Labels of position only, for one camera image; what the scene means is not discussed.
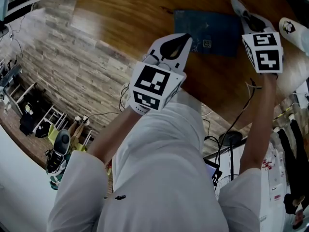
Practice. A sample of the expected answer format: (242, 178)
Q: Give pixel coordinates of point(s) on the black backpack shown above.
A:
(26, 124)

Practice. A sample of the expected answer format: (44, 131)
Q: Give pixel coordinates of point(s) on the teal bottle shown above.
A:
(54, 185)

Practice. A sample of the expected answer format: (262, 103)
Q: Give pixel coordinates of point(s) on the person's right forearm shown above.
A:
(258, 129)

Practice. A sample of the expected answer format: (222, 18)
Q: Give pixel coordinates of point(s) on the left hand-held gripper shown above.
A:
(150, 86)

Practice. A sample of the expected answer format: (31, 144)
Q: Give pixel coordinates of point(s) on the white printed cup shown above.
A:
(290, 30)

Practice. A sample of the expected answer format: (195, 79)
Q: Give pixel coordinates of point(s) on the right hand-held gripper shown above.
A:
(268, 54)

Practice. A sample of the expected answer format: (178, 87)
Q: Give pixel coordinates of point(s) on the white metal rack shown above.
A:
(51, 116)

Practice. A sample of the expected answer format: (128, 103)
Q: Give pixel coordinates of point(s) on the dark blue notebook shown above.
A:
(217, 33)

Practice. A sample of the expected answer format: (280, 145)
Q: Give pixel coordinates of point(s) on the yellow green paper bag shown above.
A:
(53, 134)

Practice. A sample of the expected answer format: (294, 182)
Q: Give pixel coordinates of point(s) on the black and white equipment case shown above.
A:
(54, 163)

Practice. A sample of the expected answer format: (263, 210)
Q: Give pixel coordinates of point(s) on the black bag white print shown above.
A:
(42, 130)

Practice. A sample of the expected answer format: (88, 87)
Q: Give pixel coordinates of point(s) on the black standing fan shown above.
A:
(230, 138)

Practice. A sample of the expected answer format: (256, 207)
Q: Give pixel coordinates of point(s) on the person's white shirt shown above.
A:
(161, 178)

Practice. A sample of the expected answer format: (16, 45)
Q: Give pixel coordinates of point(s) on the person's light trousers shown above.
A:
(188, 104)

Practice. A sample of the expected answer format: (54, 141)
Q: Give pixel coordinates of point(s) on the white shelf frame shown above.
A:
(14, 100)

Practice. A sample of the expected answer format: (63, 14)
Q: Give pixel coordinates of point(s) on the person's left forearm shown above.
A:
(113, 136)

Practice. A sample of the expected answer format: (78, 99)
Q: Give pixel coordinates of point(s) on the black tablet device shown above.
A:
(211, 170)

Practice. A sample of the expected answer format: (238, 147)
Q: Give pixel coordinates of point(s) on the grey rounded device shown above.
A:
(62, 141)

